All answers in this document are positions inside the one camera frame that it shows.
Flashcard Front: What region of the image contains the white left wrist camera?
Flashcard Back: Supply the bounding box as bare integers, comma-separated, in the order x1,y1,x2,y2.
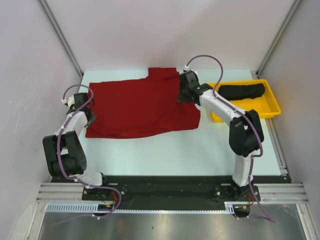
61,95,75,107

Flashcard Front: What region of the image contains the rolled black t shirt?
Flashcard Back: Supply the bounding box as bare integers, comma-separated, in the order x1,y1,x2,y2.
218,83,265,101

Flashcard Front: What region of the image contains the white slotted cable duct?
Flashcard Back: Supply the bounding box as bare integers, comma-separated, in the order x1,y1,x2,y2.
45,202,241,215

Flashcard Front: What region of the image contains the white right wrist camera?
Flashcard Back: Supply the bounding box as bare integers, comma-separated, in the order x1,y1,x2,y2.
183,65,198,75

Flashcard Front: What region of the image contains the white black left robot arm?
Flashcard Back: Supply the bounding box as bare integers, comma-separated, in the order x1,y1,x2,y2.
42,92,111,200

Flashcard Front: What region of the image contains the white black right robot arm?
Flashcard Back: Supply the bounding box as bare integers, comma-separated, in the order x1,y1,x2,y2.
178,70,264,201

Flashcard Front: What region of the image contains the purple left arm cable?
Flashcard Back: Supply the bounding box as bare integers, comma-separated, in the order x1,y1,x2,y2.
56,84,123,221

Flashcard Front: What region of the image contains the aluminium frame rail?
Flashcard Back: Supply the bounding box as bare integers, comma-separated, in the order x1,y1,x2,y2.
36,183,309,204

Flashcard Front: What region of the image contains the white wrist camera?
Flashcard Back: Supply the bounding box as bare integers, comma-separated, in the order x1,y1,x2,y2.
61,95,75,107
183,65,198,75

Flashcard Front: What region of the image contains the red t shirt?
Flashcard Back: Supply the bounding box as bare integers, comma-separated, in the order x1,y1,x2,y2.
85,67,201,139

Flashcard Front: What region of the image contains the yellow plastic tray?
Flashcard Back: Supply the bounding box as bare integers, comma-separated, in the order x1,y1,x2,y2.
216,79,281,119

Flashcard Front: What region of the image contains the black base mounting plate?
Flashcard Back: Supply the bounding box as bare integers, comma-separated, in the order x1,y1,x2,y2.
51,174,292,203

